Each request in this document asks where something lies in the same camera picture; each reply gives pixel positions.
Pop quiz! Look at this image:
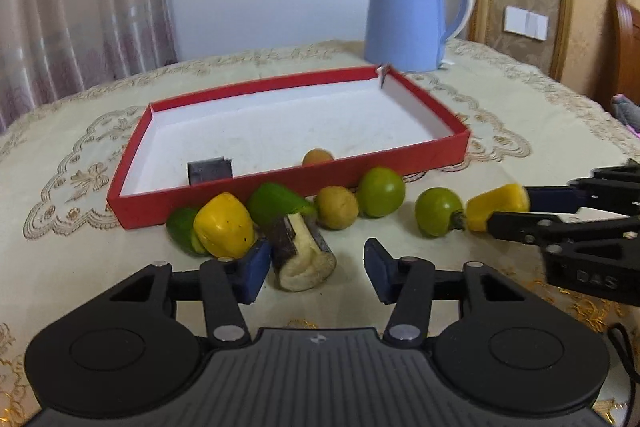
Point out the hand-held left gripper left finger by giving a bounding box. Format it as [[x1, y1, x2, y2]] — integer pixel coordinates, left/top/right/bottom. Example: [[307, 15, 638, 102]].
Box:
[[107, 238, 273, 347]]

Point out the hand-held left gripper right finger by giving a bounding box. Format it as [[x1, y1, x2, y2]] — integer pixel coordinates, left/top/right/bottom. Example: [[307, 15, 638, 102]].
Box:
[[363, 238, 523, 348]]

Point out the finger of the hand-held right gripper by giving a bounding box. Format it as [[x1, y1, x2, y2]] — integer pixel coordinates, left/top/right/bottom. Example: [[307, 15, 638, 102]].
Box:
[[487, 211, 640, 258], [522, 163, 640, 215]]

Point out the yellow bell pepper piece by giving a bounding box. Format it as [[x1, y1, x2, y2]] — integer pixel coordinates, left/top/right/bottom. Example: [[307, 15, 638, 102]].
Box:
[[193, 193, 257, 259], [466, 183, 531, 233]]

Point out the dark eggplant piece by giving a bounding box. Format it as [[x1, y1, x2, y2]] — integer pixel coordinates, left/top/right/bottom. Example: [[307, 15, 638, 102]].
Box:
[[187, 157, 235, 185], [264, 212, 337, 293]]

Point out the green bell pepper piece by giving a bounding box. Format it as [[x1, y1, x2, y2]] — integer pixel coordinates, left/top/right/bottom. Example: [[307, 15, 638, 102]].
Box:
[[246, 183, 318, 228], [166, 207, 211, 257]]

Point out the green tomato with stem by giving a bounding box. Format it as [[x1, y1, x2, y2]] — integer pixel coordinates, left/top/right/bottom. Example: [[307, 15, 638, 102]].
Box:
[[414, 187, 468, 239]]

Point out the red shallow cardboard box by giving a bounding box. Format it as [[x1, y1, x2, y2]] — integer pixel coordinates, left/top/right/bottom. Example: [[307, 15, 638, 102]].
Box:
[[106, 64, 472, 230]]

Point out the brown round fruit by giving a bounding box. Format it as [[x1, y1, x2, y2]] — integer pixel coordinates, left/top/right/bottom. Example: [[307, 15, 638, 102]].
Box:
[[301, 148, 335, 168], [315, 185, 360, 230]]

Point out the pink grey soft item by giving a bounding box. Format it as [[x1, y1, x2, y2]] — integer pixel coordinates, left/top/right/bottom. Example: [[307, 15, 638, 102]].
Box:
[[611, 94, 640, 130]]

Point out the light blue electric kettle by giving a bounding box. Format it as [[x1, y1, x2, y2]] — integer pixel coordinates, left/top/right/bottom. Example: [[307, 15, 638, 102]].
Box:
[[363, 0, 476, 72]]

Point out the pink patterned curtain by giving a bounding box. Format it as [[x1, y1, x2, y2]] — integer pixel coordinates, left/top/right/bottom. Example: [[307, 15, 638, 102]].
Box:
[[0, 0, 178, 132]]

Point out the black cable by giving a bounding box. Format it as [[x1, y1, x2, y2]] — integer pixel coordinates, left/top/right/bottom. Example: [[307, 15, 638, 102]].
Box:
[[607, 322, 640, 427]]

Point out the white wall switch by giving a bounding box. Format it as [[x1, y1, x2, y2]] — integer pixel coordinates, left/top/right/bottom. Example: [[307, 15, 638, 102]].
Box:
[[503, 5, 549, 42]]

